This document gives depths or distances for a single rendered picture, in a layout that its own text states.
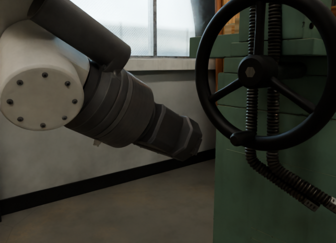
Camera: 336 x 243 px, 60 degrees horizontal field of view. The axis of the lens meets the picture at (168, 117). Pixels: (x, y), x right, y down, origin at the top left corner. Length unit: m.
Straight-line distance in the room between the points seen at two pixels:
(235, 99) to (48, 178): 1.37
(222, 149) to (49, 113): 0.64
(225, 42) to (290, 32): 0.24
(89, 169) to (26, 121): 1.71
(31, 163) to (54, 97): 1.60
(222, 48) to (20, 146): 1.32
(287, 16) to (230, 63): 0.23
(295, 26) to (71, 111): 0.46
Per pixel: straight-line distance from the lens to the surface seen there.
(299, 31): 0.61
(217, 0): 2.35
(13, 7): 0.33
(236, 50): 0.68
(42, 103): 0.26
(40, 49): 0.27
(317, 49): 0.62
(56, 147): 1.86
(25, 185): 1.89
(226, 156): 0.84
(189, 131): 0.36
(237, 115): 0.79
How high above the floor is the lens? 0.83
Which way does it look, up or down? 11 degrees down
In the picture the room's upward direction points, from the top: straight up
